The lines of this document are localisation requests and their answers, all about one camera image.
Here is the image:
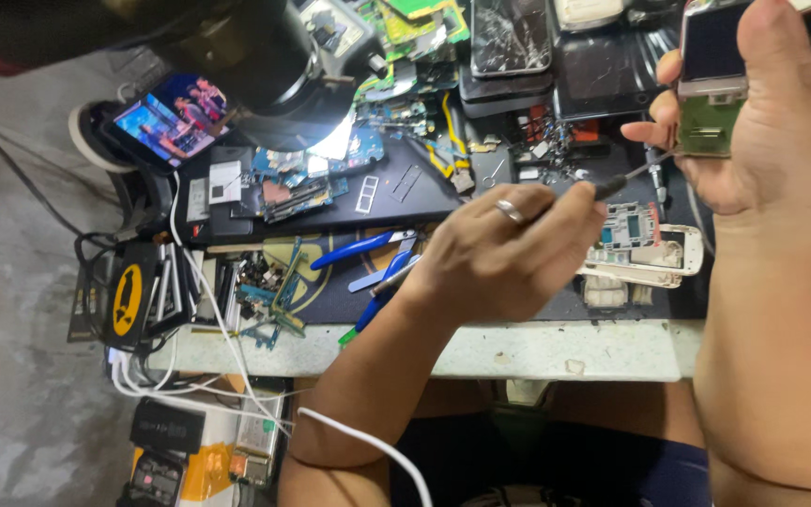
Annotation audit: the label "person's right hand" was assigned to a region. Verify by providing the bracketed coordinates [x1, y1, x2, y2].
[620, 0, 811, 218]

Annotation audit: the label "person's left hand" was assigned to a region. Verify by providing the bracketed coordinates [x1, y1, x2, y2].
[398, 180, 610, 332]

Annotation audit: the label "black handled screwdriver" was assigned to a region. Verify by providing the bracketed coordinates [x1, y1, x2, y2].
[546, 150, 675, 207]

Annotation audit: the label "silver phone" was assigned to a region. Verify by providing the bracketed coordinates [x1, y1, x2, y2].
[676, 0, 811, 159]

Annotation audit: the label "heap of screws and parts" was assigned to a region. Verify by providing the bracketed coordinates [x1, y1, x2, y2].
[510, 104, 605, 185]

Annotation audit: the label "silver eject pin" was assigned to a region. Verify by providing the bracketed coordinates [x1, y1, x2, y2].
[482, 158, 509, 189]

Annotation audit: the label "white plastic phone part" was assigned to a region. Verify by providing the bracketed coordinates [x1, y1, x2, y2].
[581, 275, 633, 310]

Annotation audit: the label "small silver screwdriver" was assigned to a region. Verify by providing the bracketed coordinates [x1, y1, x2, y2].
[643, 144, 668, 207]

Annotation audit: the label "stack of black phones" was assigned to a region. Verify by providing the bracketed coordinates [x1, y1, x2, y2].
[458, 65, 555, 120]

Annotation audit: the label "black work mat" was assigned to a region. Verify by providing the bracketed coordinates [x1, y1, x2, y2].
[187, 134, 711, 326]

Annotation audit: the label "black phone back cover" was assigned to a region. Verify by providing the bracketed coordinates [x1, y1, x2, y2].
[552, 27, 682, 122]

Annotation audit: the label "cracked screen phone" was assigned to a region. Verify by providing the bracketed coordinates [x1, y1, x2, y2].
[470, 0, 553, 77]

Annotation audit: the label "silver tweezers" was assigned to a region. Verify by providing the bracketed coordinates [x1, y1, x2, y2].
[348, 253, 422, 294]

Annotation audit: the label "silver card tray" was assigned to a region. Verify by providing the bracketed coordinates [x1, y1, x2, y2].
[354, 174, 380, 215]

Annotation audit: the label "white phone case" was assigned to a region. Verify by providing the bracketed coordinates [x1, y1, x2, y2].
[553, 0, 625, 33]

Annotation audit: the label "heap of green circuit boards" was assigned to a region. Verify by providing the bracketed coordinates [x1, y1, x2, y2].
[353, 0, 471, 136]

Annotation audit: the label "dark blue shorts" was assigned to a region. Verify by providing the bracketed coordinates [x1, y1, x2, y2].
[390, 412, 715, 507]

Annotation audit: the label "blue phone circuit boards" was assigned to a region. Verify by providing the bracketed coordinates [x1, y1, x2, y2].
[249, 125, 386, 225]

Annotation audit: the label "heap of small board pieces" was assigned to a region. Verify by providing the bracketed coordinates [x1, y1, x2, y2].
[235, 238, 309, 351]

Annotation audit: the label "black box with white labels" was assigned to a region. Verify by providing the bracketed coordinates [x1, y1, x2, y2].
[186, 144, 260, 242]

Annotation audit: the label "black microscope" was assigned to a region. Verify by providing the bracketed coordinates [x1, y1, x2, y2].
[99, 0, 390, 153]

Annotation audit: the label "phone board with battery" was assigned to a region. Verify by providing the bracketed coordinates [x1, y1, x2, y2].
[228, 393, 288, 488]

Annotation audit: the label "stack of phone batteries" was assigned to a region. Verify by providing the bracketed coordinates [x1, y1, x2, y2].
[144, 241, 201, 333]

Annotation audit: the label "black phone with lit screen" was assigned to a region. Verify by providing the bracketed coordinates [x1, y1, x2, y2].
[105, 73, 235, 176]

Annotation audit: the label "yellow plastic bag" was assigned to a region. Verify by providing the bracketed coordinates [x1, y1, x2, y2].
[131, 442, 239, 503]

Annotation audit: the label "black box with yellow logo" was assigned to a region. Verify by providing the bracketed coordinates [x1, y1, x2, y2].
[104, 241, 161, 351]

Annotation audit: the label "black charger block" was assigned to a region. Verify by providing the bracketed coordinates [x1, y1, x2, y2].
[129, 397, 208, 456]

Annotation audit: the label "white round stand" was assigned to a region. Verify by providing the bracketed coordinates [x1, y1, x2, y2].
[68, 101, 140, 175]

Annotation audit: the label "black device with red marks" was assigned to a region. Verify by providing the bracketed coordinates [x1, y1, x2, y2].
[118, 451, 186, 507]

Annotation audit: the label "white disassembled phone frame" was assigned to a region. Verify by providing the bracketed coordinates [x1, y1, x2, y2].
[577, 202, 704, 290]

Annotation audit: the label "yellow flex cable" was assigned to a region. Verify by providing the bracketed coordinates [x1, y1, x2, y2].
[425, 92, 475, 192]

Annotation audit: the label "blue handled cutters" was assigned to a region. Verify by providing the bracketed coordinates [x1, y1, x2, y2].
[309, 229, 422, 347]

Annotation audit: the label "white charging cable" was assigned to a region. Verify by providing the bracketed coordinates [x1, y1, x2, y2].
[108, 172, 436, 507]

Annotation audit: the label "black cables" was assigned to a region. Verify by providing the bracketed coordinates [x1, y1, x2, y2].
[0, 67, 121, 339]

